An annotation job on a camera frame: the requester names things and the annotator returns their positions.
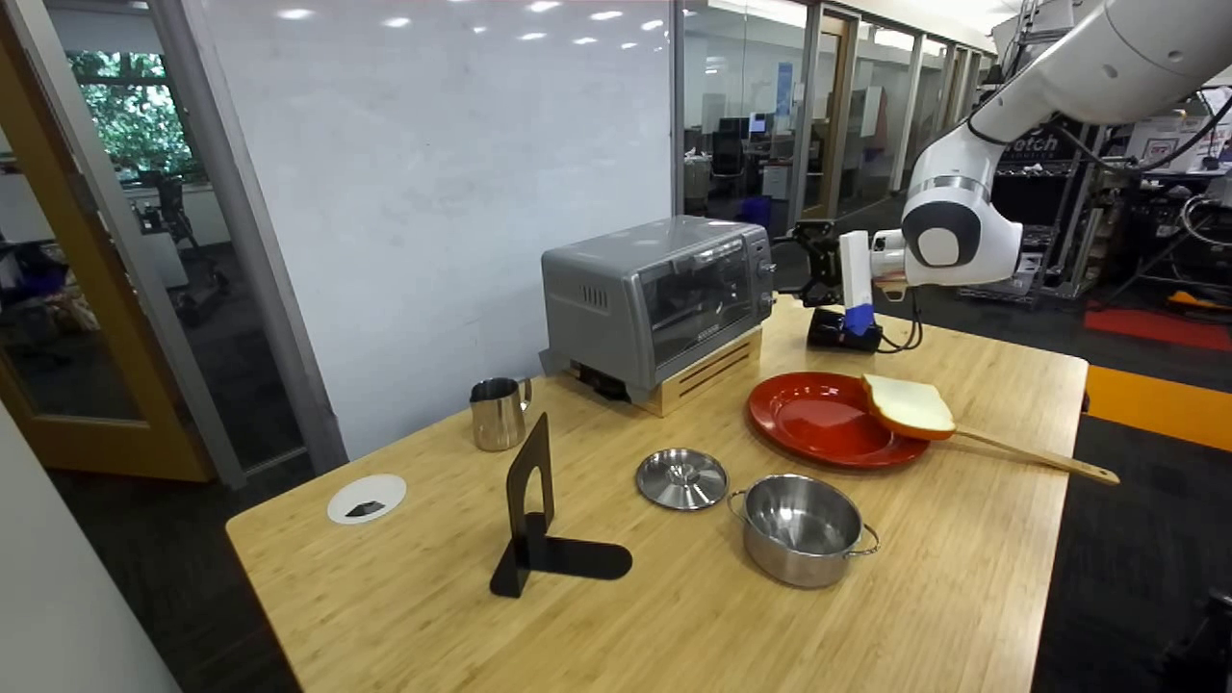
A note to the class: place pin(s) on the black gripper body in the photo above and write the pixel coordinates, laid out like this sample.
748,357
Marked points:
819,272

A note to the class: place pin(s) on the silver oven knob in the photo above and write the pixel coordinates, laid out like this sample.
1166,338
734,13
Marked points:
762,266

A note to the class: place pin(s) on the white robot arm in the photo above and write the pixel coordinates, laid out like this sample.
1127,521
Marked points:
1102,63

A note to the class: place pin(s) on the wooden board under oven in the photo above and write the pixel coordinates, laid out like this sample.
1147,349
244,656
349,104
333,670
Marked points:
713,367

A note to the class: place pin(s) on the silver toaster oven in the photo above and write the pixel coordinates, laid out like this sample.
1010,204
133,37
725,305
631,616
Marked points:
602,311

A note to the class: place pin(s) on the red round plate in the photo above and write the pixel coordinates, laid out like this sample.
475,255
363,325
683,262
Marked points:
811,416

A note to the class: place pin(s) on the pale bread slice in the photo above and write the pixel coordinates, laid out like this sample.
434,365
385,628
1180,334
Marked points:
911,407

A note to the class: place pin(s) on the steel pot lid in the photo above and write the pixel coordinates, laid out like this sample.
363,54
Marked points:
683,477

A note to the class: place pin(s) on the small steel pot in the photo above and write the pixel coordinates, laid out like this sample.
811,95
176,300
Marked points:
803,539

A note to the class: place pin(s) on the wooden spoon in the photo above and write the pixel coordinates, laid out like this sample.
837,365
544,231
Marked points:
1025,450

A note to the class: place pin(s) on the steel cup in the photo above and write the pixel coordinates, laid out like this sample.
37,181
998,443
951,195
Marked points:
499,415

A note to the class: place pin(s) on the black angled stand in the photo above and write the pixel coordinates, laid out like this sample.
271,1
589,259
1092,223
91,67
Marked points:
529,486

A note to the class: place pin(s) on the red floor mat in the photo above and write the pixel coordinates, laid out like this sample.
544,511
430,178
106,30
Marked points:
1161,330

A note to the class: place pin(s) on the orange floor mat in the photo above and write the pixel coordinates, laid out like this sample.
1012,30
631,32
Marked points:
1161,411

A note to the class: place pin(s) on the white round table grommet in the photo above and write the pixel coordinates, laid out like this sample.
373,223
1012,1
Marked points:
367,498

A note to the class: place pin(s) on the wooden framed glass door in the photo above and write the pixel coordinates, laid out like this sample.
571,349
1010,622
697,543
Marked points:
127,435

